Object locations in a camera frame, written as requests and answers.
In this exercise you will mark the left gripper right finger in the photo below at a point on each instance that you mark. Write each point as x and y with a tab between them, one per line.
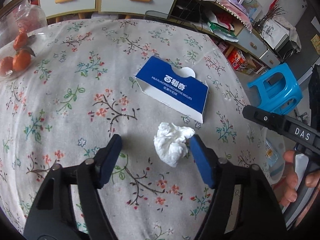
243	205

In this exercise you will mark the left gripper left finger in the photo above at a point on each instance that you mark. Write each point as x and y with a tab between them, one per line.
68	205

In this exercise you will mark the white tissue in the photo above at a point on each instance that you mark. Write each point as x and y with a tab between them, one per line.
171	142

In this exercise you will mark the white plastic trash basin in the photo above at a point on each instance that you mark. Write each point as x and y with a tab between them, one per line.
275	148

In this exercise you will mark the person's right hand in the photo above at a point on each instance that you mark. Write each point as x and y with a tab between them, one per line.
290	194

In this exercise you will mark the blue plastic stool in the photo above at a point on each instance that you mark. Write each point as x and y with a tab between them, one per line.
278	89

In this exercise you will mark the low wooden tv cabinet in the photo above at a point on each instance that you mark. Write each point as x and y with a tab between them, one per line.
248	40

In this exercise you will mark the red snack carton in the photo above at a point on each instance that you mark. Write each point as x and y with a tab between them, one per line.
242	62

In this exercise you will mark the open blue biscuit box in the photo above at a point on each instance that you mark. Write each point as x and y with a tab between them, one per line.
176	88

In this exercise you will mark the glass jar with oranges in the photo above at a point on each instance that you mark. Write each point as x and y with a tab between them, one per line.
20	39

